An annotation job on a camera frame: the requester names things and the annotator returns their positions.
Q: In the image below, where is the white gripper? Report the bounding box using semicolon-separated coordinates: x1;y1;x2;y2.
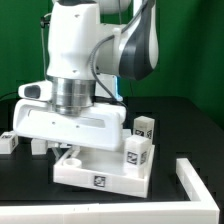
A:
13;81;126;161

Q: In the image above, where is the white square table top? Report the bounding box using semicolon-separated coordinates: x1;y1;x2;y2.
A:
53;146;154;198

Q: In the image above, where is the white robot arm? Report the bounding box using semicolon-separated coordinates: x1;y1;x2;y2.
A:
13;0;158;151

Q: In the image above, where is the white L-shaped obstacle fence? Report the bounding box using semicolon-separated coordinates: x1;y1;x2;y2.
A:
0;158;220;224

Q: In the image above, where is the black cable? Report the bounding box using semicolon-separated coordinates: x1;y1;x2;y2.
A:
0;91;20;102

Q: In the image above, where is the white cable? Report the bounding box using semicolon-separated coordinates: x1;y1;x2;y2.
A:
40;19;48;74

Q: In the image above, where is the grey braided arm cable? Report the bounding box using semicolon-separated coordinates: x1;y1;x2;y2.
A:
88;0;151;104

